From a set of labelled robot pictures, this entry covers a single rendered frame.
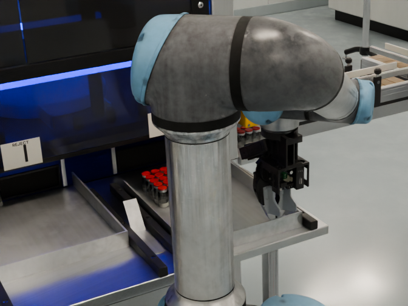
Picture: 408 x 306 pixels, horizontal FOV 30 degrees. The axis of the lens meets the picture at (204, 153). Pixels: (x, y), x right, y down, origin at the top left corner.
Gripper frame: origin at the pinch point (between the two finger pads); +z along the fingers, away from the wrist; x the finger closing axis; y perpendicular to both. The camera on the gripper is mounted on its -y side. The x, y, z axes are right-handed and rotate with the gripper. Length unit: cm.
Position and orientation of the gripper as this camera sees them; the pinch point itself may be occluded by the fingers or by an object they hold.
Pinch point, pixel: (273, 215)
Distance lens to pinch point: 156.1
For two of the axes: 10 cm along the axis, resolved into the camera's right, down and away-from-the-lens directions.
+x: 8.8, -2.1, 4.1
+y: 4.7, 3.3, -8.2
